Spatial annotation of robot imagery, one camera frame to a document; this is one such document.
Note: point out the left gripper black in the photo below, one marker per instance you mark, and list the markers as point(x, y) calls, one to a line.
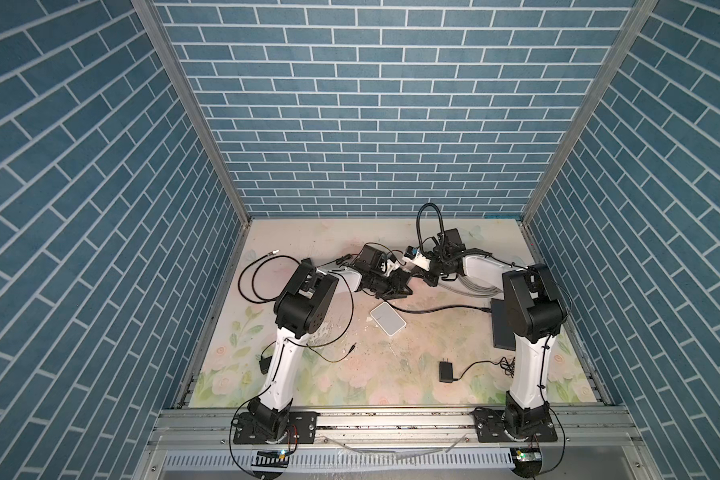
point(384, 290)

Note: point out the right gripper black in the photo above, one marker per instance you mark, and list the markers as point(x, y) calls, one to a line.
point(429, 280)

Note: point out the black ribbed box device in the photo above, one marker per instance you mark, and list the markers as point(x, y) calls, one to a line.
point(398, 285)

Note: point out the dark grey network switch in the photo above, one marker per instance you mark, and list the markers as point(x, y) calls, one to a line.
point(503, 334)

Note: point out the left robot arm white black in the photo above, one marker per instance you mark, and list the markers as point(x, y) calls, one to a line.
point(300, 310)

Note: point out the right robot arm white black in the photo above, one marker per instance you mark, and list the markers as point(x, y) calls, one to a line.
point(533, 311)

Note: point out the white small router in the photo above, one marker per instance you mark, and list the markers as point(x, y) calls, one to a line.
point(388, 319)

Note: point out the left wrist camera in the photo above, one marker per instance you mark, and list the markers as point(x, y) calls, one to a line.
point(371, 260)

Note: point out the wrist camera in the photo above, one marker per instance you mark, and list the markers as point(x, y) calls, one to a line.
point(417, 258)
point(371, 260)

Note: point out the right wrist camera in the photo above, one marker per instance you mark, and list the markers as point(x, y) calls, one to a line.
point(417, 258)

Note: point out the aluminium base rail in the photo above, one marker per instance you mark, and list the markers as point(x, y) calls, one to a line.
point(461, 442)

